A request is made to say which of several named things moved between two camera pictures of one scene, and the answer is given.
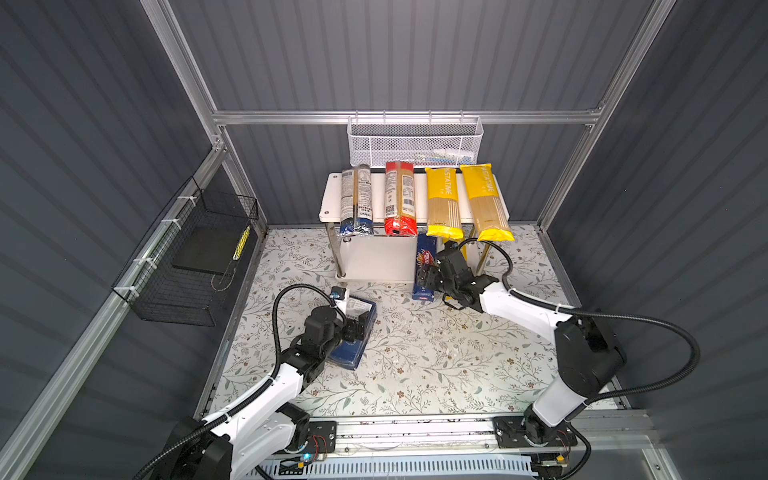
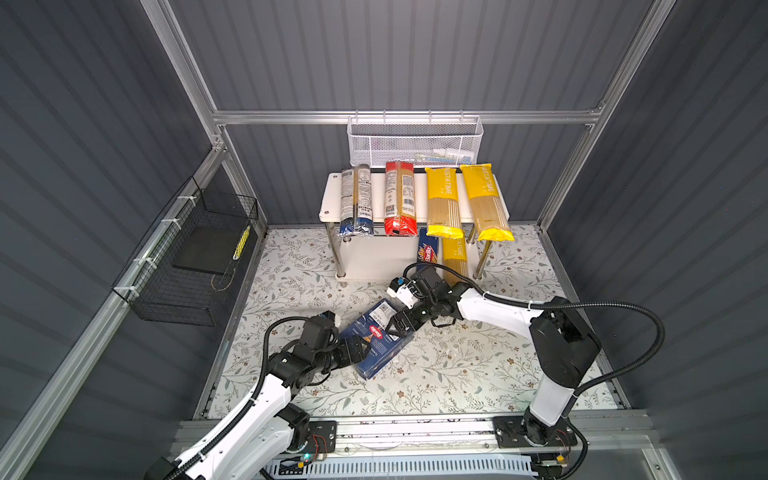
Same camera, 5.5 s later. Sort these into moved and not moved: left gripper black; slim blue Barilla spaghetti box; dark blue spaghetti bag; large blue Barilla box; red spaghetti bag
Moved: left gripper black; large blue Barilla box
Not moved: dark blue spaghetti bag; slim blue Barilla spaghetti box; red spaghetti bag
